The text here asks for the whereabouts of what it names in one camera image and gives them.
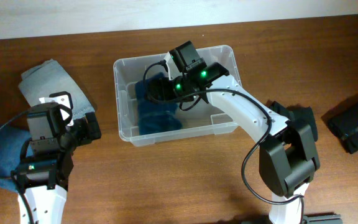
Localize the light blue jeans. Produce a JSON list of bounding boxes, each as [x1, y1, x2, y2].
[[18, 59, 95, 119]]

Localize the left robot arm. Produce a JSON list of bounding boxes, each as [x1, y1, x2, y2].
[[11, 91, 101, 224]]

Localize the right black camera cable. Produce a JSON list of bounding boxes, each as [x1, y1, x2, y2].
[[142, 60, 306, 224]]

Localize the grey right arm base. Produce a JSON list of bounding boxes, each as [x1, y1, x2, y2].
[[303, 214, 343, 224]]

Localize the medium blue jeans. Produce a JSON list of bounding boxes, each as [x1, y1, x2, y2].
[[0, 126, 30, 192]]

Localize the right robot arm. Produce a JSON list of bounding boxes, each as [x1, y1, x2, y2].
[[142, 41, 320, 223]]

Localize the large black garment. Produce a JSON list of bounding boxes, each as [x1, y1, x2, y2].
[[327, 102, 358, 154]]

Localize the clear plastic storage bin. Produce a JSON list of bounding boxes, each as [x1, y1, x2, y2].
[[113, 53, 238, 147]]

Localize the dark teal garment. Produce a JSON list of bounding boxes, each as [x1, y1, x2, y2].
[[135, 81, 183, 135]]

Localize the small black garment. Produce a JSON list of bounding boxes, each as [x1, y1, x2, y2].
[[268, 101, 318, 142]]

